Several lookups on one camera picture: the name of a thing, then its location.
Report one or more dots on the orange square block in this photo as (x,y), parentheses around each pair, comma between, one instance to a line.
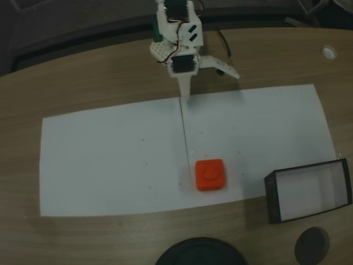
(211,174)

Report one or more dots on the brown box white inside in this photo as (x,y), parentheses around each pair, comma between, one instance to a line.
(273,198)

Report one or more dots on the green clamp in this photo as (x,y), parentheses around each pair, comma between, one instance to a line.
(157,31)

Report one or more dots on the white paper sheet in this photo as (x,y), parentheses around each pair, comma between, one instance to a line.
(110,160)
(259,124)

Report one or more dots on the white round cap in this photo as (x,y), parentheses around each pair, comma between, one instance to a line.
(329,52)

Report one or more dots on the black round object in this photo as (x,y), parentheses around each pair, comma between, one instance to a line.
(200,252)

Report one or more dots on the dark round table grommet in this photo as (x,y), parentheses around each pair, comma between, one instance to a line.
(313,245)

